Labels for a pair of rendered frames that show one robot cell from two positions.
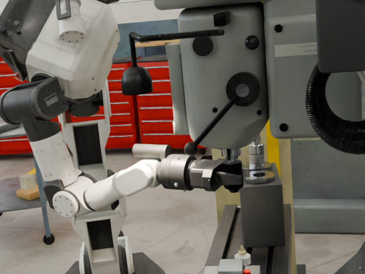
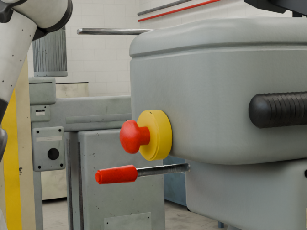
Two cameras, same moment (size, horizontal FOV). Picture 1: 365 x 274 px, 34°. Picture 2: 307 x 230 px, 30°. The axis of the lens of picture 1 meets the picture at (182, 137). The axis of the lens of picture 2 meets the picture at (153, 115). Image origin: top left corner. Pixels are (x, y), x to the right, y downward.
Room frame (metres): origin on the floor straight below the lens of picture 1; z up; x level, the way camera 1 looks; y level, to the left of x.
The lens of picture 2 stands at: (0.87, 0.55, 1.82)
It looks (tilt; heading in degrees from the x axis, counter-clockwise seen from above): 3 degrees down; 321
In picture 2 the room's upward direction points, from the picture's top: 2 degrees counter-clockwise
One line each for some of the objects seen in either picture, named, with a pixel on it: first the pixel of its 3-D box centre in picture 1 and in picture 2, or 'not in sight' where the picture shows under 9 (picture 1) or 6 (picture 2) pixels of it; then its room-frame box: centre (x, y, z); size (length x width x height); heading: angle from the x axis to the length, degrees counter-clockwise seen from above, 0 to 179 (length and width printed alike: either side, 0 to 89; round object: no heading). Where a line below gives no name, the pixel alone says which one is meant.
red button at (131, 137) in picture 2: not in sight; (135, 136); (1.41, 0.14, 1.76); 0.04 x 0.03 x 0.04; 168
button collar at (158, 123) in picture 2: not in sight; (153, 135); (1.40, 0.11, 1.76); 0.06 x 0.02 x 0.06; 168
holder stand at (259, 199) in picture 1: (259, 201); not in sight; (1.70, -0.22, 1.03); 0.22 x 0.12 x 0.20; 175
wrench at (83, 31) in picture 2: not in sight; (160, 32); (1.49, 0.02, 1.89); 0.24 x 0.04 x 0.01; 79
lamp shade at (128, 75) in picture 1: (136, 79); not in sight; (1.37, 0.09, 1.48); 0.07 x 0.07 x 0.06
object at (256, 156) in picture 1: (256, 155); not in sight; (1.75, -0.22, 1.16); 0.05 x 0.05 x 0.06
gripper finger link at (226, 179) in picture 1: (227, 179); not in sight; (1.33, -0.10, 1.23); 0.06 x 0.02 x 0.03; 63
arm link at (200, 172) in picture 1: (198, 174); not in sight; (1.40, -0.03, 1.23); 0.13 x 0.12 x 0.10; 153
